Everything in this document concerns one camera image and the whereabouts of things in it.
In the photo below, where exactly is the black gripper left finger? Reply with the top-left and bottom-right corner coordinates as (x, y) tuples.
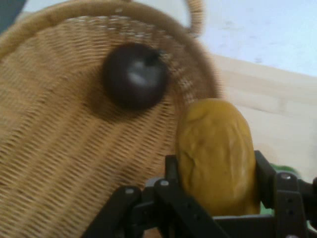
(81, 155), (231, 238)

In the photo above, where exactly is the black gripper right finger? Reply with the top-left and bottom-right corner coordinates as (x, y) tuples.
(254, 150), (317, 238)

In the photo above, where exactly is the yellow potato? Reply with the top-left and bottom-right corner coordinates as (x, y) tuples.
(175, 98), (261, 217)

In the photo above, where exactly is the green bell pepper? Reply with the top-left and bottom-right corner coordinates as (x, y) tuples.
(259, 163), (300, 216)

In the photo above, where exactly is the woven wicker basket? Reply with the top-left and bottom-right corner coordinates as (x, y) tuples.
(0, 0), (223, 238)

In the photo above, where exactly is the dark purple plum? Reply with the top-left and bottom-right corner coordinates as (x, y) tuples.
(102, 42), (169, 111)

